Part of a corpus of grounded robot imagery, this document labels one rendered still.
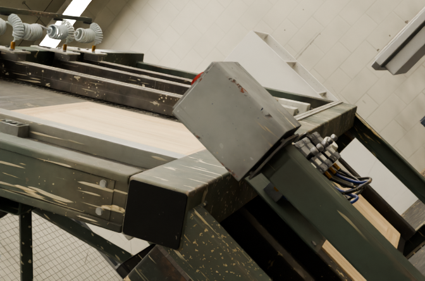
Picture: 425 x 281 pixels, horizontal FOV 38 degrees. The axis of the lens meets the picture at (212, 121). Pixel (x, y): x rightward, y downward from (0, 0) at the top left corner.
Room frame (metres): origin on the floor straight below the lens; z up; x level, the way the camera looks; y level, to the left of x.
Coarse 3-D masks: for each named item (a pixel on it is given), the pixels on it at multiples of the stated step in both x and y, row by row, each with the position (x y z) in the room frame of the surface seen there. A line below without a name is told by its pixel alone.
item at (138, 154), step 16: (0, 112) 1.39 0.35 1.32; (16, 112) 1.43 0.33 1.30; (32, 128) 1.37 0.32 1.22; (48, 128) 1.36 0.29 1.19; (64, 128) 1.36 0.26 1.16; (80, 128) 1.39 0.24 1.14; (64, 144) 1.36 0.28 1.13; (80, 144) 1.35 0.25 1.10; (96, 144) 1.34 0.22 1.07; (112, 144) 1.33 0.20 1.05; (128, 144) 1.33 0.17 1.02; (144, 144) 1.37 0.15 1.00; (128, 160) 1.33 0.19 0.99; (144, 160) 1.32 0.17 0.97; (160, 160) 1.31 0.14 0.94
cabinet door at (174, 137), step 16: (32, 112) 1.56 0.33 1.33; (48, 112) 1.61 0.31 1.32; (64, 112) 1.67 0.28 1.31; (80, 112) 1.71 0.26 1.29; (96, 112) 1.76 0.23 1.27; (112, 112) 1.81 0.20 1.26; (128, 112) 1.85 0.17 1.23; (96, 128) 1.54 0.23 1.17; (112, 128) 1.58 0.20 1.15; (128, 128) 1.62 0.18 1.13; (144, 128) 1.66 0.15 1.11; (160, 128) 1.71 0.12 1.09; (176, 128) 1.76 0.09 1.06; (160, 144) 1.51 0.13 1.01; (176, 144) 1.55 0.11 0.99; (192, 144) 1.59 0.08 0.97
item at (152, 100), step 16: (16, 16) 2.13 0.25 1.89; (16, 32) 2.15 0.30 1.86; (0, 48) 2.12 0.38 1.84; (0, 64) 2.15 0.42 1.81; (16, 64) 2.13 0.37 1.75; (32, 64) 2.14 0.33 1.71; (32, 80) 2.13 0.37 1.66; (48, 80) 2.12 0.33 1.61; (64, 80) 2.10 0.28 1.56; (80, 80) 2.09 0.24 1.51; (96, 80) 2.07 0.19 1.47; (112, 80) 2.10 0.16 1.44; (96, 96) 2.09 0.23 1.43; (112, 96) 2.07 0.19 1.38; (128, 96) 2.06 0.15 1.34; (144, 96) 2.04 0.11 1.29; (160, 96) 2.03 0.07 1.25; (176, 96) 2.02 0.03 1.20; (160, 112) 2.04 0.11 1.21
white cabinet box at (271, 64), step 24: (240, 48) 5.41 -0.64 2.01; (264, 48) 5.37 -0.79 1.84; (264, 72) 5.41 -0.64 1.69; (288, 72) 5.37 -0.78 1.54; (312, 96) 5.37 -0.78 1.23; (360, 144) 5.37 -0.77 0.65; (360, 168) 5.41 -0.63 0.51; (384, 168) 5.37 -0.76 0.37; (384, 192) 5.42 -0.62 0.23; (408, 192) 5.37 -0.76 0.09
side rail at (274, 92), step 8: (144, 64) 3.25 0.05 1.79; (152, 64) 3.30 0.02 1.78; (160, 72) 3.24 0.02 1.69; (168, 72) 3.23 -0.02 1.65; (176, 72) 3.22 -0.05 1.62; (184, 72) 3.21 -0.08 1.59; (192, 72) 3.26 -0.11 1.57; (264, 88) 3.13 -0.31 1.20; (280, 96) 3.12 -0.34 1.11; (288, 96) 3.11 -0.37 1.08; (296, 96) 3.11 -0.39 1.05; (304, 96) 3.10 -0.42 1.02; (312, 104) 3.10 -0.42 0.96; (320, 104) 3.09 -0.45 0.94
